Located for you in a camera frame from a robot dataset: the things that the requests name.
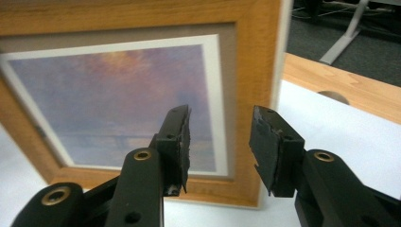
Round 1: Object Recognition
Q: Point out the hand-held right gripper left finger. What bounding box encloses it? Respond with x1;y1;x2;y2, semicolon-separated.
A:
148;104;193;198

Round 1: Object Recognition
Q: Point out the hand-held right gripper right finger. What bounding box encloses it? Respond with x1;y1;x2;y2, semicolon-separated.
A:
248;105;306;199

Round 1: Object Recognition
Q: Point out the wooden picture frame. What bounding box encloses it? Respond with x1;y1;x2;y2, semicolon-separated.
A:
0;0;293;210

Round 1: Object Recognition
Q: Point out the white table sheet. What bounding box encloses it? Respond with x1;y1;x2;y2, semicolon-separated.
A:
0;79;401;227

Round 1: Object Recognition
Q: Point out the white metal desk frame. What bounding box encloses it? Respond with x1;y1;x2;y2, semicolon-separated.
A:
318;0;371;66

